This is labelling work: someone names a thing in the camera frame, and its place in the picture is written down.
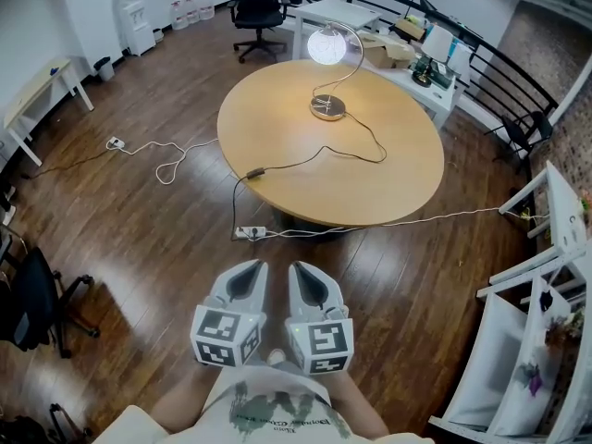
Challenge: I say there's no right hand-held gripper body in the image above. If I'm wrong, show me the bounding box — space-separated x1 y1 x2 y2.
285 303 355 377

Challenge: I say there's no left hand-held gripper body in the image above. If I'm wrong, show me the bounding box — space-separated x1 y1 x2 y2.
190 293 269 369

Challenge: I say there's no brown lamp cord with switch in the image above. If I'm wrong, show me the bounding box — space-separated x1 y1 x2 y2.
229 111 388 242

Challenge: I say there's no gold lamp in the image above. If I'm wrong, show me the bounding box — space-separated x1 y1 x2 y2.
306 20 364 121

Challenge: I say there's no person's right forearm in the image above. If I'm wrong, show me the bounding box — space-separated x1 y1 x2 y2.
330 370 392 437

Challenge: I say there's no person's left forearm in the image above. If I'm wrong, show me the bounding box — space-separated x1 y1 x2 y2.
150 363 223 435

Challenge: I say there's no person's white printed shirt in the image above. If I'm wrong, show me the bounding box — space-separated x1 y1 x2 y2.
92 361 436 444

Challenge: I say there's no white shelf unit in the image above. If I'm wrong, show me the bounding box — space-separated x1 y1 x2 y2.
426 159 592 444

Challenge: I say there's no purple flower bunch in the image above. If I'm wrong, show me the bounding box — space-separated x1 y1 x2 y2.
521 362 546 396

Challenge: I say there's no long white desk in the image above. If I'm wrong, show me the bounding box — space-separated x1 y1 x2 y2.
360 56 469 131

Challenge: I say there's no dried flower bunch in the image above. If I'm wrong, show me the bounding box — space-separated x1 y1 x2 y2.
544 309 587 347

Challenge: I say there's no green box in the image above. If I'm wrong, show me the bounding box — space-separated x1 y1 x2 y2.
428 61 458 88

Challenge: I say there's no open cardboard box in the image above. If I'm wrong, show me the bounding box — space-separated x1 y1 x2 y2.
357 30 418 70

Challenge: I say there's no black folding chair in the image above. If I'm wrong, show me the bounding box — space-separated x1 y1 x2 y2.
484 109 555 176

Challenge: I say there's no white desk with wooden top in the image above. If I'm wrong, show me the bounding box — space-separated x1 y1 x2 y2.
3 56 95 167

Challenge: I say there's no white water dispenser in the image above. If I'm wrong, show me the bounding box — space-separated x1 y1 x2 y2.
117 0 157 57

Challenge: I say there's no white shade green base lamp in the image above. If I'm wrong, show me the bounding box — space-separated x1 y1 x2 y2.
411 24 455 88

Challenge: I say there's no small white desk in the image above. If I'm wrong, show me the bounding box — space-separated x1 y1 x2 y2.
291 0 383 62

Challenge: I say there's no black mesh office chair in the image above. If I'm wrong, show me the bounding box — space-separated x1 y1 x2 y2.
228 0 293 65

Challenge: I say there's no white desk with clutter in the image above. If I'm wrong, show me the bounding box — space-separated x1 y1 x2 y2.
285 0 561 127

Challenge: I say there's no long white extension cable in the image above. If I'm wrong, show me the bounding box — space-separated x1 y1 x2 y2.
264 206 531 241

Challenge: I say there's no looped white extension cable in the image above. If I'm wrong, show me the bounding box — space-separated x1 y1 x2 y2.
120 137 221 187

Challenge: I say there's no thin dark floor cable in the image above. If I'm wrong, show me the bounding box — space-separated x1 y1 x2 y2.
19 147 111 180

